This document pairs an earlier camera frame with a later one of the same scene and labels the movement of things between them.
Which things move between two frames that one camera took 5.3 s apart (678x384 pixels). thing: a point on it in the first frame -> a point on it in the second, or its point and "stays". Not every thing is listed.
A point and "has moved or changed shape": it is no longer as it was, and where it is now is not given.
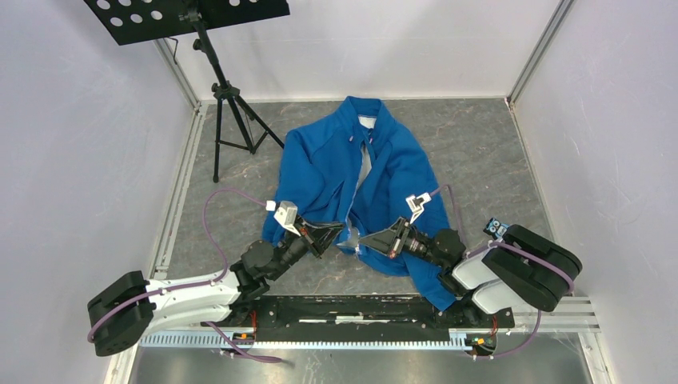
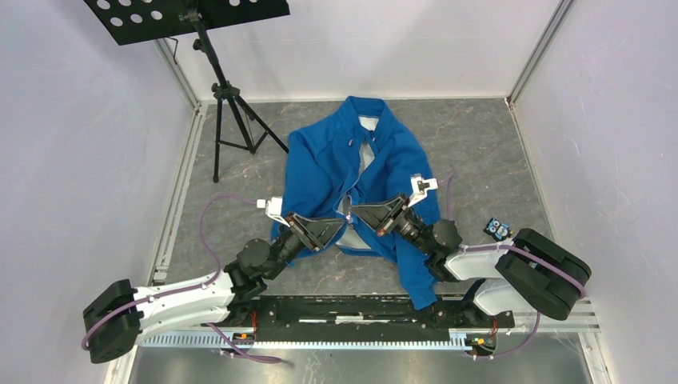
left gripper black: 318,238 stays
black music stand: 133,21 stays
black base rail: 361,318 stays
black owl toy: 496,229 stays
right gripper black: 387,242 -> 383,217
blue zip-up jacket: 364,167 has moved or changed shape
